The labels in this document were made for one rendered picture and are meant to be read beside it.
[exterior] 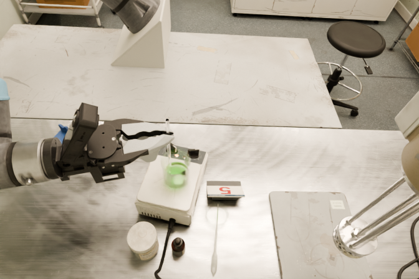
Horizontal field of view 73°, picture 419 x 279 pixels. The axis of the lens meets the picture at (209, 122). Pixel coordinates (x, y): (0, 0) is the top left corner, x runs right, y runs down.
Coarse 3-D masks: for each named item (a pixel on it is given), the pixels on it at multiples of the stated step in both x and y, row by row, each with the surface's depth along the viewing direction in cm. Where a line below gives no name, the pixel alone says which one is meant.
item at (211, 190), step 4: (208, 188) 71; (212, 188) 71; (216, 188) 71; (220, 188) 71; (224, 188) 71; (228, 188) 71; (232, 188) 71; (236, 188) 71; (240, 188) 72; (212, 192) 68; (216, 192) 68; (220, 192) 69; (224, 192) 69; (228, 192) 69; (232, 192) 69; (236, 192) 69; (240, 192) 69
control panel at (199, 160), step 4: (164, 148) 74; (184, 148) 76; (188, 148) 76; (160, 152) 72; (200, 152) 75; (204, 152) 75; (200, 156) 73; (204, 156) 73; (192, 160) 70; (196, 160) 71; (200, 160) 71
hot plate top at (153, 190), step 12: (156, 168) 65; (192, 168) 66; (144, 180) 63; (156, 180) 63; (192, 180) 64; (144, 192) 61; (156, 192) 62; (168, 192) 62; (180, 192) 62; (192, 192) 62; (156, 204) 60; (168, 204) 60; (180, 204) 60
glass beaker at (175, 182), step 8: (176, 152) 61; (184, 152) 60; (160, 160) 58; (176, 160) 63; (184, 160) 62; (168, 176) 57; (176, 176) 57; (184, 176) 58; (168, 184) 61; (176, 184) 60; (184, 184) 61
